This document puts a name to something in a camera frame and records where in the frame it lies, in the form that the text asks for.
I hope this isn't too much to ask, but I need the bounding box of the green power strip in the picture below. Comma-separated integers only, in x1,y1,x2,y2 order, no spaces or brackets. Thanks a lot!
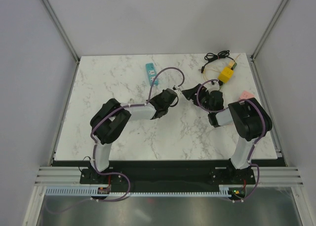
219,61,237,89

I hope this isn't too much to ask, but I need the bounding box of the right aluminium frame post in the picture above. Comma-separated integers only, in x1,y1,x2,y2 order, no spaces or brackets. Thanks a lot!
250,0,290,62

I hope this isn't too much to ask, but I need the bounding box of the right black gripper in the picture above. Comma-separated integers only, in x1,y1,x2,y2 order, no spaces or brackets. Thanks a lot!
182,83,213,113

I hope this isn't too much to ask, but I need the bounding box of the aluminium frame post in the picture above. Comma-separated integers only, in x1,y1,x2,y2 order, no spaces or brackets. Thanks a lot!
250,0,290,62
40,0,80,64

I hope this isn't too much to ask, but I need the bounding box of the teal power strip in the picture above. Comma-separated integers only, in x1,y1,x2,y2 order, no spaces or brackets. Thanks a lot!
145,63,157,85

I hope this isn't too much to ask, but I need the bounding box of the left aluminium frame post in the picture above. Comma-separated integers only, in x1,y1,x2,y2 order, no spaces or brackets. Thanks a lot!
40,0,80,64

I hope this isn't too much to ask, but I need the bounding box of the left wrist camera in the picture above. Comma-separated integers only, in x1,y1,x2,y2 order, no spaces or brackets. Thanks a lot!
173,86,182,92

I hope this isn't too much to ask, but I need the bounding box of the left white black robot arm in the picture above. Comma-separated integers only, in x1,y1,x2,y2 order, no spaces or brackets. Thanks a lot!
90,88,178,183

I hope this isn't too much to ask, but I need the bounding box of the black coiled cable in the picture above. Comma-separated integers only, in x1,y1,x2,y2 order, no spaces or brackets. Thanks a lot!
200,50,231,73

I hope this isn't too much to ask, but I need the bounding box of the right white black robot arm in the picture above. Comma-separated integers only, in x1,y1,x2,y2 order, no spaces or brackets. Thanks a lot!
182,84,273,184

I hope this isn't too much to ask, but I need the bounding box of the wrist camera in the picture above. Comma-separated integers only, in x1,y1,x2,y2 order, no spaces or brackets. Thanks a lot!
173,86,182,92
209,79,220,90

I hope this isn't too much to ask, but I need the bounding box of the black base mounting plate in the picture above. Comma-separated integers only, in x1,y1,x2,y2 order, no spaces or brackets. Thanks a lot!
80,160,256,192

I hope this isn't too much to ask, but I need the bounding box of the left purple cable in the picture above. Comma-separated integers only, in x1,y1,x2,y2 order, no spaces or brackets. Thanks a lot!
90,67,185,175

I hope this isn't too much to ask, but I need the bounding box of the pink cube socket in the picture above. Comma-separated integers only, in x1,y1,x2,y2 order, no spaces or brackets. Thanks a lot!
239,91,255,100

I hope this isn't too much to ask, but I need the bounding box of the beige thin cable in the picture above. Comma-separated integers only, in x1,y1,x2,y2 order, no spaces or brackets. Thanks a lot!
202,53,241,84

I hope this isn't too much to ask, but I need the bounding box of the white slotted cable duct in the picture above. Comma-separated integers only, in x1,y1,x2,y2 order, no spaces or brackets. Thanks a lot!
45,185,245,197

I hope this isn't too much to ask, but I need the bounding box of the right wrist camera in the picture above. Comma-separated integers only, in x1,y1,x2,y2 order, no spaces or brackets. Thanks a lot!
209,79,220,90

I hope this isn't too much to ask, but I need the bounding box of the yellow cube socket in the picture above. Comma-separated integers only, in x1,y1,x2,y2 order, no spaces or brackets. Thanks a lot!
218,67,234,83

